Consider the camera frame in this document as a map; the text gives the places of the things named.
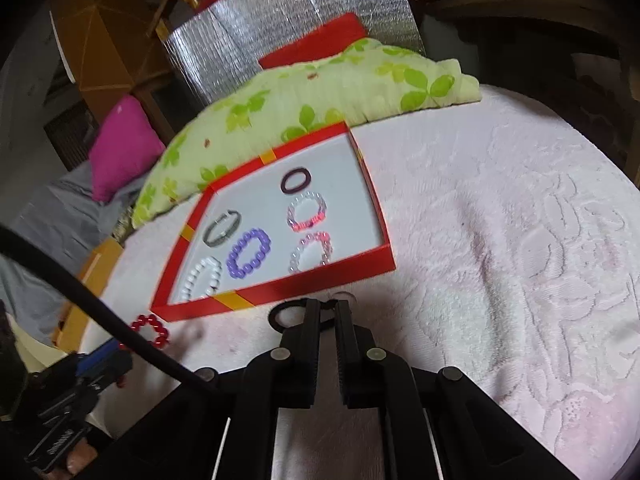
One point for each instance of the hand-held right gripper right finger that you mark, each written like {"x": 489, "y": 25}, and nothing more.
{"x": 345, "y": 355}

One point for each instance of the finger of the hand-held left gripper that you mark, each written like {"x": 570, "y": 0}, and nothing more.
{"x": 100, "y": 362}

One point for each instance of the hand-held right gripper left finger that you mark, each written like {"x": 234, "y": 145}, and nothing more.
{"x": 310, "y": 355}

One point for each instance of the red shallow box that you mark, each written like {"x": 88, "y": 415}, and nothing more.
{"x": 320, "y": 280}

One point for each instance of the metal bangle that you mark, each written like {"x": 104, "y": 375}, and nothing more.
{"x": 215, "y": 240}

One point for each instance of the person's left hand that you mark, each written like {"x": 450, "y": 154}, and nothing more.
{"x": 80, "y": 461}

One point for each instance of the orange box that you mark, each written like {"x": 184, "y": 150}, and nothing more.
{"x": 95, "y": 270}

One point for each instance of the grey cloth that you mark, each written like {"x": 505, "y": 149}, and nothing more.
{"x": 50, "y": 220}

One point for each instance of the pale pink textured blanket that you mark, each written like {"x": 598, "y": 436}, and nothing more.
{"x": 500, "y": 235}

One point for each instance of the magenta pillow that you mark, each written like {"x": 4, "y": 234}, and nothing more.
{"x": 125, "y": 150}

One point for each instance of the green floral pillow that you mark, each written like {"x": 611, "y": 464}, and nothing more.
{"x": 300, "y": 95}

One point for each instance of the red cushion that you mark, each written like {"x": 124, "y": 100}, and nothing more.
{"x": 320, "y": 42}

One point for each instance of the brown cardboard box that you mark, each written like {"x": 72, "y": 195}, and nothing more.
{"x": 100, "y": 35}

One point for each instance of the silver foil mat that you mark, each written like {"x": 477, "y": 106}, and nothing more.
{"x": 280, "y": 10}

